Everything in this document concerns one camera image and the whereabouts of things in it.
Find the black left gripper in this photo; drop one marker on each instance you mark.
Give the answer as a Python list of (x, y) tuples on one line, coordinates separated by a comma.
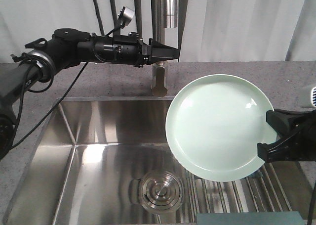
[(122, 49)]

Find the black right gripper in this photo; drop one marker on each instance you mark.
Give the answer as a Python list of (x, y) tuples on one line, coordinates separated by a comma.
[(296, 136)]

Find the light green round plate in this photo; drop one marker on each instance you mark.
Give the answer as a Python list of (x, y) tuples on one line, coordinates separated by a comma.
[(213, 126)]

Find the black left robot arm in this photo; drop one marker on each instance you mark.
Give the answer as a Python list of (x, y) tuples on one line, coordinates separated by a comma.
[(68, 48)]

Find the grey sink drying rack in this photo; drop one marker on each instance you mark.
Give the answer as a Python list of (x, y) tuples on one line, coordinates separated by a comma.
[(275, 187)]

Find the chrome kitchen faucet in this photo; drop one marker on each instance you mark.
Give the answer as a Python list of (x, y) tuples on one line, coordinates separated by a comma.
[(168, 21)]

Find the white pleated curtain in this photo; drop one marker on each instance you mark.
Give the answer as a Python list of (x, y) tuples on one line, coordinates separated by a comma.
[(207, 31)]

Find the stainless steel sink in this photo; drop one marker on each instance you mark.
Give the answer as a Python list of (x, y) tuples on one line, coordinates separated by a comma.
[(90, 157)]

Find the round steel sink drain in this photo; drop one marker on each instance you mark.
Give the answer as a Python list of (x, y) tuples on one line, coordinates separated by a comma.
[(160, 192)]

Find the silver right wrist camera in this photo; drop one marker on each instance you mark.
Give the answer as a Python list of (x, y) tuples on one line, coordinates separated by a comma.
[(307, 96)]

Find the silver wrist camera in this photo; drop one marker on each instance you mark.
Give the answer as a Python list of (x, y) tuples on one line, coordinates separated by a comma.
[(125, 16), (307, 96)]

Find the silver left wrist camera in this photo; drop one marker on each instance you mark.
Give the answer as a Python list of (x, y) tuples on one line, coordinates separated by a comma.
[(125, 16)]

